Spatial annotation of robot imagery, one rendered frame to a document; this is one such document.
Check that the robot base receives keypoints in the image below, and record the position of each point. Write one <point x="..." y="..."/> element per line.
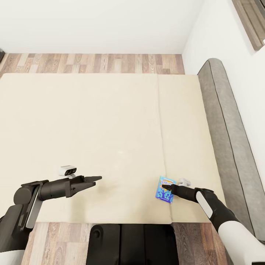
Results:
<point x="132" y="244"/>

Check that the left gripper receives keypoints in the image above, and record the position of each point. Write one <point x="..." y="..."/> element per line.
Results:
<point x="69" y="187"/>

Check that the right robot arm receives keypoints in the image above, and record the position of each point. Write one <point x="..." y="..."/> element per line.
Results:
<point x="242" y="247"/>

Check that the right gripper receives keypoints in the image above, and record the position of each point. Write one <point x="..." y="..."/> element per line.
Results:
<point x="180" y="191"/>

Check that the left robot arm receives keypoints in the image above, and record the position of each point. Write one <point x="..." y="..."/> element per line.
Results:
<point x="20" y="219"/>

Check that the fixed window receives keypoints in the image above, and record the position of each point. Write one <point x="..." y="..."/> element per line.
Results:
<point x="252" y="16"/>

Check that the board game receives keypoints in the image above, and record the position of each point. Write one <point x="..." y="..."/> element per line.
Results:
<point x="162" y="193"/>

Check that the door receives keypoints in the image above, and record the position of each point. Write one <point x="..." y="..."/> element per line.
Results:
<point x="229" y="260"/>

